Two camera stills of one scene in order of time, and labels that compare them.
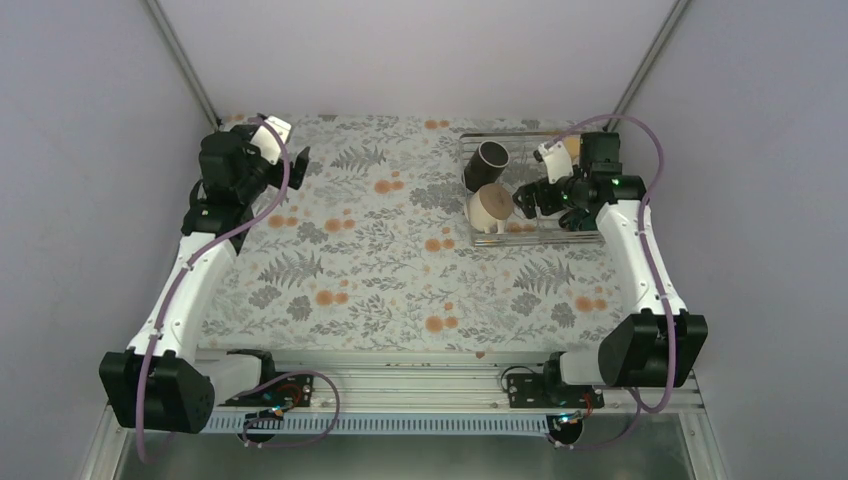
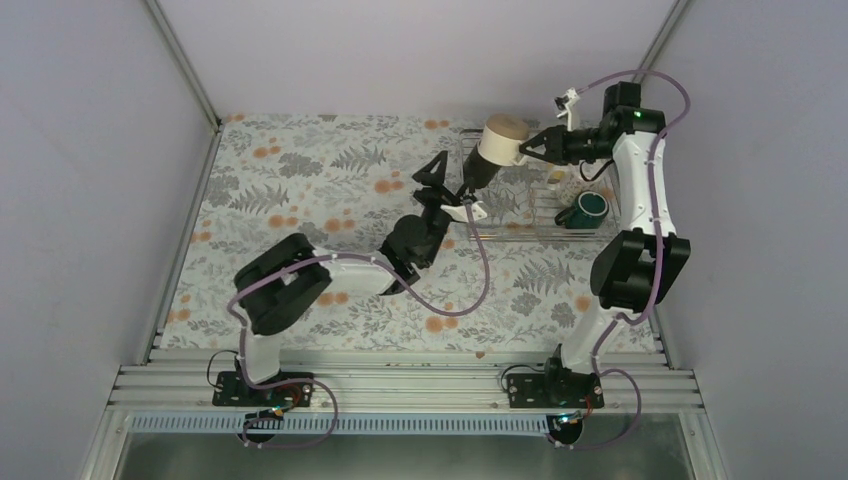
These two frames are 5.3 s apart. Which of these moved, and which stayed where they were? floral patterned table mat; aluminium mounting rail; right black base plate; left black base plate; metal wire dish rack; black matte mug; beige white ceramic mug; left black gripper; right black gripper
Moved: right black gripper; left black gripper; beige white ceramic mug
Stayed: right black base plate; black matte mug; floral patterned table mat; aluminium mounting rail; metal wire dish rack; left black base plate
